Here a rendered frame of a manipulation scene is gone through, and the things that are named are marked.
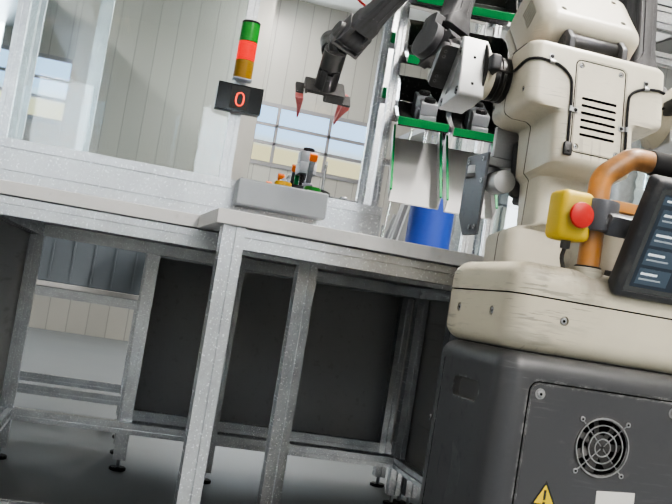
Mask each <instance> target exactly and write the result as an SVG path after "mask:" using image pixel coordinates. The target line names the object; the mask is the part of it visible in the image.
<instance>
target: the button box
mask: <svg viewBox="0 0 672 504"><path fill-rule="evenodd" d="M328 197H329V195H328V194H327V193H322V192H317V191H312V190H304V189H299V188H294V187H290V186H286V185H280V184H272V183H267V182H262V181H256V180H251V179H246V178H243V177H241V178H239V179H238V180H237V181H236V185H235V191H234V197H233V202H232V205H234V206H239V207H245V208H250V209H256V210H261V211H267V212H272V213H278V214H283V215H289V216H294V217H300V218H305V219H311V220H316V221H320V220H323V219H325V216H326V209H327V203H328Z"/></svg>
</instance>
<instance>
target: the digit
mask: <svg viewBox="0 0 672 504"><path fill-rule="evenodd" d="M249 95H250V88H245V87H240V86H236V85H232V91H231V97H230V103H229V107H230V108H235V109H240V110H245V111H247V107H248V101H249Z"/></svg>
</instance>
